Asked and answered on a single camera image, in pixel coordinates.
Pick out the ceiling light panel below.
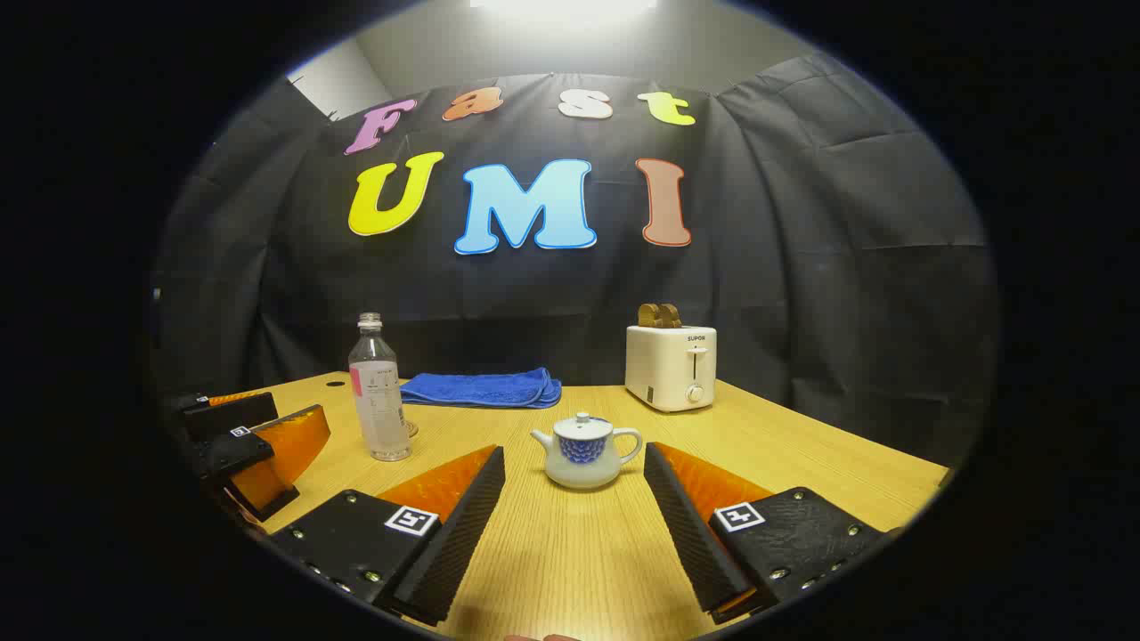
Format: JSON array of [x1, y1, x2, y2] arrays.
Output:
[[468, 0, 660, 19]]

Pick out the white toaster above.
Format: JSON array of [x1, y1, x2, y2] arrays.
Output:
[[625, 324, 718, 413]]

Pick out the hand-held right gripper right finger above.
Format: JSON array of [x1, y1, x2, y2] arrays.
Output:
[[643, 442, 892, 624]]

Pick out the clear plastic water bottle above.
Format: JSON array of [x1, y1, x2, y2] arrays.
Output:
[[348, 312, 413, 462]]

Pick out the white blue teacup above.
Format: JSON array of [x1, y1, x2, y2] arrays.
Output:
[[531, 427, 644, 491]]

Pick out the blue folded towel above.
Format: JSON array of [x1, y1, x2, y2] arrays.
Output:
[[400, 367, 563, 410]]

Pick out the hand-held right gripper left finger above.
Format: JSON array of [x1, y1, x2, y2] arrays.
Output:
[[267, 445, 507, 627]]

